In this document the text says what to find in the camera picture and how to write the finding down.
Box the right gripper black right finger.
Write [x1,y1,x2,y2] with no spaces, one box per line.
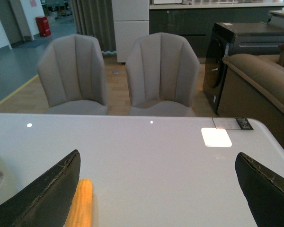
[235,152,284,227]

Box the tan fabric sofa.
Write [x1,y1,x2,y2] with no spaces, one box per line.
[218,43,284,149]

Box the beige upholstered chair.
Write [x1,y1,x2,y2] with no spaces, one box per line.
[125,33,200,117]
[37,34,108,115]

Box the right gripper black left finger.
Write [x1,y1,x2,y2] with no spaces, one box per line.
[0,150,80,227]

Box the beige steel cooking pot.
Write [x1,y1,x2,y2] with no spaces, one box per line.
[0,157,18,205]

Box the right beige upholstered chair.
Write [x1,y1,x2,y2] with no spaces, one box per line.
[125,33,200,117]

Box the white refrigerator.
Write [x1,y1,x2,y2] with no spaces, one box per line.
[112,0,150,63]

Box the black and clear table sticker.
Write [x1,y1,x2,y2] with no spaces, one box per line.
[212,117,253,130]

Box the grey pleated curtain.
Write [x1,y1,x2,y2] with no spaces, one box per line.
[69,0,116,52]

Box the yellow corn cob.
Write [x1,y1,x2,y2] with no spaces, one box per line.
[64,179,93,227]

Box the red fire extinguisher box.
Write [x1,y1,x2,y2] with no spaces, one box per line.
[36,16,51,37]

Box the left beige upholstered chair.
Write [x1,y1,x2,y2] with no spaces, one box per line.
[37,34,108,115]

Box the dark kitchen counter cabinet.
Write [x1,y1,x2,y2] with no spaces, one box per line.
[148,0,284,59]

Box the black washing machine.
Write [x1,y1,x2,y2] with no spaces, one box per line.
[203,22,284,113]

